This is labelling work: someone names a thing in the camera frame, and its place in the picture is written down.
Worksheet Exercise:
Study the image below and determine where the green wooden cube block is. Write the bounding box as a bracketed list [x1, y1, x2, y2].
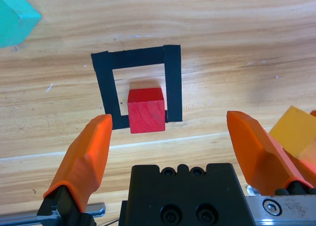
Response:
[0, 0, 42, 49]

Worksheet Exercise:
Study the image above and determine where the red wooden cube block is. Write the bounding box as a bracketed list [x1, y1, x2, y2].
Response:
[127, 87, 166, 134]

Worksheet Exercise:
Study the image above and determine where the black tape square outline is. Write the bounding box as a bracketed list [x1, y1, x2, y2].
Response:
[90, 44, 183, 131]

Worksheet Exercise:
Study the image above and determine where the yellow wooden cube block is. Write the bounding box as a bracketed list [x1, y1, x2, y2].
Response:
[269, 106, 316, 160]

